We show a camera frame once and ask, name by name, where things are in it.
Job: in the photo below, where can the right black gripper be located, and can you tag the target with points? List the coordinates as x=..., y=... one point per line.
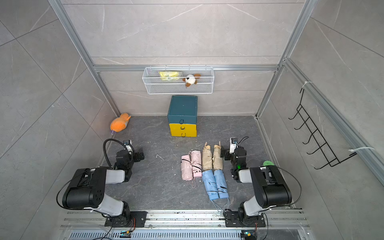
x=227, y=154

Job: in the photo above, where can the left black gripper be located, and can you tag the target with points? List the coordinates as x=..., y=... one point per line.
x=137, y=157

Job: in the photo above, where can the pink umbrella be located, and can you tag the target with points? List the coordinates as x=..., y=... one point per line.
x=196, y=163
x=186, y=168

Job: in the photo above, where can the teal drawer cabinet yellow base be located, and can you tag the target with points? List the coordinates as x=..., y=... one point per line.
x=183, y=115

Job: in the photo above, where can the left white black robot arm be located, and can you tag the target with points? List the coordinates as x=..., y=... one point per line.
x=86, y=189

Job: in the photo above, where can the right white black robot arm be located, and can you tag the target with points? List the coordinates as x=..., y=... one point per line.
x=270, y=190

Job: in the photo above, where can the beige folded umbrella right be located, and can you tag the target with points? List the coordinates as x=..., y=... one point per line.
x=217, y=159

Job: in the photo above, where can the beige folded umbrella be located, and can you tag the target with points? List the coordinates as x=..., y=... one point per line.
x=207, y=157
x=217, y=159

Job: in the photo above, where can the beige folded umbrella left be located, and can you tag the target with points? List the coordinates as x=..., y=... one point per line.
x=207, y=157

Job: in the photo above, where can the blue folded umbrella left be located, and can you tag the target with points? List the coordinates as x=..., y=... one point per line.
x=210, y=185

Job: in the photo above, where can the blue folded umbrella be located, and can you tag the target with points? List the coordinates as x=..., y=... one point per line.
x=210, y=185
x=221, y=184

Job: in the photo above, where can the blue folded umbrella right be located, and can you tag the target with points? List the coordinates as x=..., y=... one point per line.
x=221, y=184

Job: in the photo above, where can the orange plush toy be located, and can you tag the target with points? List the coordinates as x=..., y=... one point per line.
x=120, y=123

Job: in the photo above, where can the green round lid container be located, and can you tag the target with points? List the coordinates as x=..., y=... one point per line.
x=268, y=163

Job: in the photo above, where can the brown white plush dog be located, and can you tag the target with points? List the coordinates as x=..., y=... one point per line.
x=190, y=80

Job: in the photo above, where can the yellow packet in basket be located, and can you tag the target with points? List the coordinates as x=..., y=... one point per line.
x=170, y=75

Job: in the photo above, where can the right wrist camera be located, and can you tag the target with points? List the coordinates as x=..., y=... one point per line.
x=233, y=144

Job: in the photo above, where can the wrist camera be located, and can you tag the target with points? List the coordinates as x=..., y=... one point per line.
x=233, y=144
x=128, y=145

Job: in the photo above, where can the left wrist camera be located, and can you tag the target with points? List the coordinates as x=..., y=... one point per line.
x=128, y=145

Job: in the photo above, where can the white wire wall basket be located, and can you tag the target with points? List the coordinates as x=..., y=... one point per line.
x=155, y=86

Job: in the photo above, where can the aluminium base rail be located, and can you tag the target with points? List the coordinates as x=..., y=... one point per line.
x=187, y=225

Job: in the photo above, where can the black wall hook rack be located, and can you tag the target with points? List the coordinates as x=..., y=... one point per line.
x=317, y=137

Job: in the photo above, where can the aluminium frame profile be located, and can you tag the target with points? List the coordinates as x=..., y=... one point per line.
x=370, y=157

